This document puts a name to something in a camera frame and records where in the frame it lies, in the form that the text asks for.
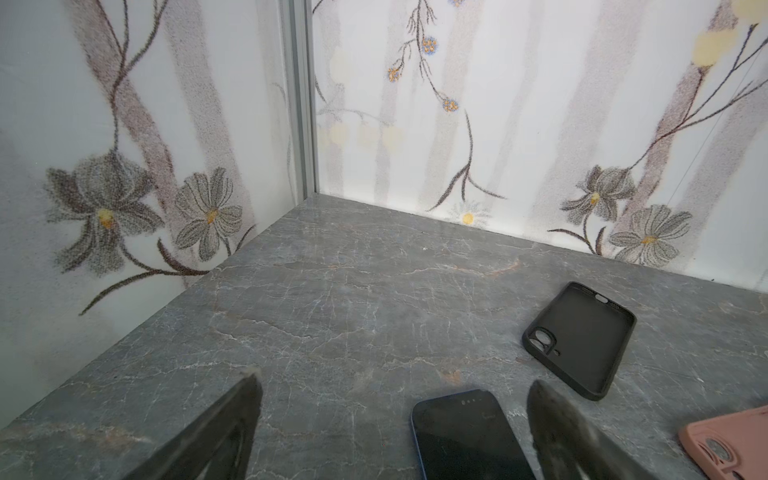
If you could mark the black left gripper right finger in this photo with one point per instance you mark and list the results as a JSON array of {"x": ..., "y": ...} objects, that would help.
[{"x": 568, "y": 446}]

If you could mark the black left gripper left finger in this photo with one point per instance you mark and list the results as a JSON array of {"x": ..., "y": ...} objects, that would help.
[{"x": 216, "y": 445}]

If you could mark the blue-edged phone far left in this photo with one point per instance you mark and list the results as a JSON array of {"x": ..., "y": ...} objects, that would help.
[{"x": 466, "y": 435}]

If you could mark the small black phone case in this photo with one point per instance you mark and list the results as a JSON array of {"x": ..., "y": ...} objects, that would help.
[{"x": 581, "y": 336}]

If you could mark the pink phone case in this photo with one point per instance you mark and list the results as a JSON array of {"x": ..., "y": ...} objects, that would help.
[{"x": 732, "y": 446}]

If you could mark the left corner aluminium post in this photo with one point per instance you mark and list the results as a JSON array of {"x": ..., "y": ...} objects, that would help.
[{"x": 296, "y": 25}]

